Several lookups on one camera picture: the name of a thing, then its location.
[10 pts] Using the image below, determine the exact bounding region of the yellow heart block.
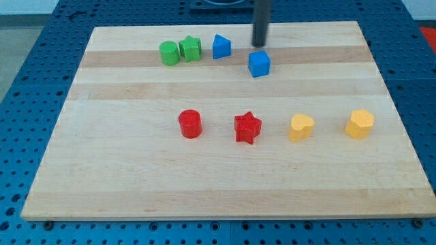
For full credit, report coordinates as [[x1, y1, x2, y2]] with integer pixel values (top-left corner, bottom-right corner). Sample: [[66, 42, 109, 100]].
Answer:
[[288, 114, 315, 142]]

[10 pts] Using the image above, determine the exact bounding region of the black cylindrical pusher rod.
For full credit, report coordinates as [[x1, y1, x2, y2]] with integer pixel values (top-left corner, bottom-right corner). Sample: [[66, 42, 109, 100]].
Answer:
[[251, 0, 272, 48]]

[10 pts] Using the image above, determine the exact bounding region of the blue cube block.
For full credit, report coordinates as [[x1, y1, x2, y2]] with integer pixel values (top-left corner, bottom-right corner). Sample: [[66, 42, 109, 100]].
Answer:
[[248, 50, 270, 78]]

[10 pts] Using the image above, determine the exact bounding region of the green cylinder block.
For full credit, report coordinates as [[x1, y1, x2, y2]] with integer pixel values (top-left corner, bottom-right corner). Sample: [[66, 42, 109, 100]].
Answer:
[[159, 41, 180, 66]]

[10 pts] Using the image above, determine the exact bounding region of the red cylinder block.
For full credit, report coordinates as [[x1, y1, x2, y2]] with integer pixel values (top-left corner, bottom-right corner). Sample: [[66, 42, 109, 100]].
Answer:
[[178, 109, 202, 139]]

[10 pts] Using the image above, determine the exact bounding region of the yellow hexagon block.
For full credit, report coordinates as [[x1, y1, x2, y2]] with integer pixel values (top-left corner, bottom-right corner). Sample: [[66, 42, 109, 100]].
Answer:
[[345, 110, 375, 140]]

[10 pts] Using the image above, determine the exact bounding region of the light wooden board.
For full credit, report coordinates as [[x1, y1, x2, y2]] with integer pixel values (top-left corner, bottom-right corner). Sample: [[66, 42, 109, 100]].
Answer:
[[21, 21, 435, 221]]

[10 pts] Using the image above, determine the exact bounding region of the red star block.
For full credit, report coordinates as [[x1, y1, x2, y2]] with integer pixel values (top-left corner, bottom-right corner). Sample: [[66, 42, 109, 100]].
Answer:
[[234, 111, 262, 144]]

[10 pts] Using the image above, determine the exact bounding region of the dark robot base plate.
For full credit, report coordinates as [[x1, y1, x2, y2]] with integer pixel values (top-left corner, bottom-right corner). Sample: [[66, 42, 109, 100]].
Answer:
[[187, 0, 255, 13]]

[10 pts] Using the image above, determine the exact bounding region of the blue triangle block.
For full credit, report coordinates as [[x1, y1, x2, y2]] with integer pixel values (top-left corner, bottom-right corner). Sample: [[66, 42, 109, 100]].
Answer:
[[213, 34, 232, 59]]

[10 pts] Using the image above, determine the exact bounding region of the green star block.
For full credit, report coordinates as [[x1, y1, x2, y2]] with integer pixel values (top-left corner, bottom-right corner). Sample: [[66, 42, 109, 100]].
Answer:
[[178, 35, 202, 62]]

